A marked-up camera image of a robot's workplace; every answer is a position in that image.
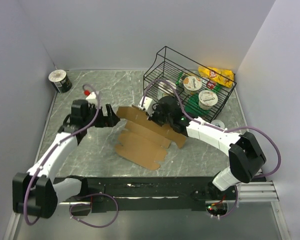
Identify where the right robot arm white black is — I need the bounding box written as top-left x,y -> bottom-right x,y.
139,95 -> 267,200

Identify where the yogurt cup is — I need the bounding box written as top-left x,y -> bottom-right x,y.
198,90 -> 219,110
183,76 -> 203,95

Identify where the brown cardboard box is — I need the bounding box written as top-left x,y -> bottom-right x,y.
114,106 -> 186,171

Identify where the small blue white cup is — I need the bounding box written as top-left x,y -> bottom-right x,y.
211,119 -> 225,129

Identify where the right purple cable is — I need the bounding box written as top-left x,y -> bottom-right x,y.
142,79 -> 282,220

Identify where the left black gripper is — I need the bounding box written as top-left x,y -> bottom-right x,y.
83,104 -> 120,129

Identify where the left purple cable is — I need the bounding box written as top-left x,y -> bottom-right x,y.
22,83 -> 119,228

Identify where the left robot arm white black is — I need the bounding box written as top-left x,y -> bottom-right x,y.
12,99 -> 120,219

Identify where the aluminium rail frame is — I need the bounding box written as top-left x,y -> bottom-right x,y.
3,181 -> 291,240

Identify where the wrapped toilet paper roll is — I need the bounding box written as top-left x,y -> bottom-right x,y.
157,80 -> 177,100

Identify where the black chip can white lid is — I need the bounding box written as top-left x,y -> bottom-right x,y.
48,69 -> 72,93

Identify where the purple cable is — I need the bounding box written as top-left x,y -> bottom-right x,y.
22,83 -> 119,228
142,79 -> 282,220

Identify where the yogurt cup lower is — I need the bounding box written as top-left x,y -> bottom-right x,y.
198,90 -> 219,110

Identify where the yellow chips bag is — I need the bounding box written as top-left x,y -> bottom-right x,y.
197,66 -> 235,88

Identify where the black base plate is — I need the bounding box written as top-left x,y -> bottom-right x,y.
66,176 -> 236,213

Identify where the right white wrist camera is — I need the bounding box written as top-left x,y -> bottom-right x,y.
138,96 -> 156,112

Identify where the green snack package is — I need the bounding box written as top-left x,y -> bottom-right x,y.
184,93 -> 210,117

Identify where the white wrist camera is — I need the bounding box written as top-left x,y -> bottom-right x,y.
138,96 -> 156,112
83,90 -> 98,105

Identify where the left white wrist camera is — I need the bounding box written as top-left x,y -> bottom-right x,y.
83,90 -> 98,105

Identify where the yogurt cup upper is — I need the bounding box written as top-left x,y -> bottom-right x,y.
183,76 -> 203,95

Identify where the black wire basket rack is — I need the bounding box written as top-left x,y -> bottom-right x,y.
143,46 -> 236,122

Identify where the red green snack packet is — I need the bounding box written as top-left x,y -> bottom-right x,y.
175,71 -> 221,93

